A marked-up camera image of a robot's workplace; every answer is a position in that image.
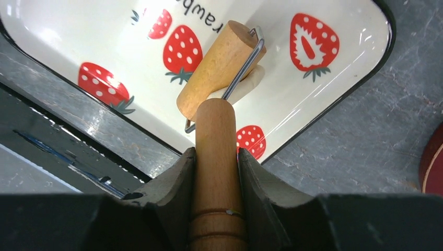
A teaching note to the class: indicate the wooden dough roller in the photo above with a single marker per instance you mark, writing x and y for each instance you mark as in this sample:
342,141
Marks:
217,213

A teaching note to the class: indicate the beige dough piece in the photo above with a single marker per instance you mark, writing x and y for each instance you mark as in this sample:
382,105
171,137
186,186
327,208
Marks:
248,84

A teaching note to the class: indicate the white strawberry print tray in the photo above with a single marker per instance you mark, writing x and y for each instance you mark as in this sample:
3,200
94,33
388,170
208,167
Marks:
281,64

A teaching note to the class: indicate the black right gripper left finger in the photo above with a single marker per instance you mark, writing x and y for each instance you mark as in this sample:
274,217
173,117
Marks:
165,204

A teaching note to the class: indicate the dark red round plate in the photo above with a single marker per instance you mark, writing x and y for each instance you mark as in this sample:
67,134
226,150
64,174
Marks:
430,167

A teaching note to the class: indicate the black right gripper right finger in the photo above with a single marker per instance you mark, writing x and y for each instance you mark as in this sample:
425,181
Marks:
280,217

